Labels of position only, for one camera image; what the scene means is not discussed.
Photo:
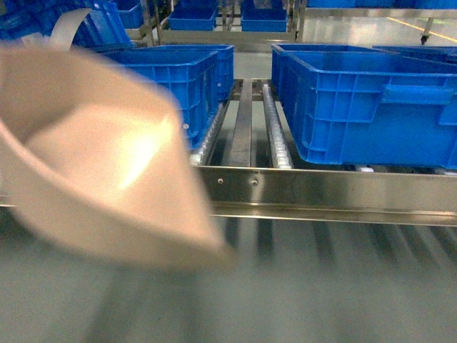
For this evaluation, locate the blue crate far middle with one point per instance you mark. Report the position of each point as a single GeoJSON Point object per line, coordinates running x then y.
{"type": "Point", "coordinates": [194, 16]}

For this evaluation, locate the beige plastic dustpan scoop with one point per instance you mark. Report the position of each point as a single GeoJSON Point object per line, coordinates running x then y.
{"type": "Point", "coordinates": [95, 161]}

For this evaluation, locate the steel shelf rack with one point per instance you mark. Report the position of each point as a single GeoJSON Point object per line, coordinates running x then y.
{"type": "Point", "coordinates": [325, 195]}

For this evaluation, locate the blue crate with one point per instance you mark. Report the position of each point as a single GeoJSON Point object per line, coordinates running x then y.
{"type": "Point", "coordinates": [263, 16]}
{"type": "Point", "coordinates": [194, 16]}
{"type": "Point", "coordinates": [353, 105]}
{"type": "Point", "coordinates": [199, 76]}

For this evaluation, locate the roller conveyor track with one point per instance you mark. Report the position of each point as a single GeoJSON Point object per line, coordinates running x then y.
{"type": "Point", "coordinates": [280, 154]}

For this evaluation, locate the blue crate far right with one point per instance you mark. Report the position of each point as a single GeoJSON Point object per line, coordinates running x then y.
{"type": "Point", "coordinates": [263, 16]}

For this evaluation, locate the blue crate left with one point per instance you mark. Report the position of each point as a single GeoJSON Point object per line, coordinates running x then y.
{"type": "Point", "coordinates": [199, 76]}

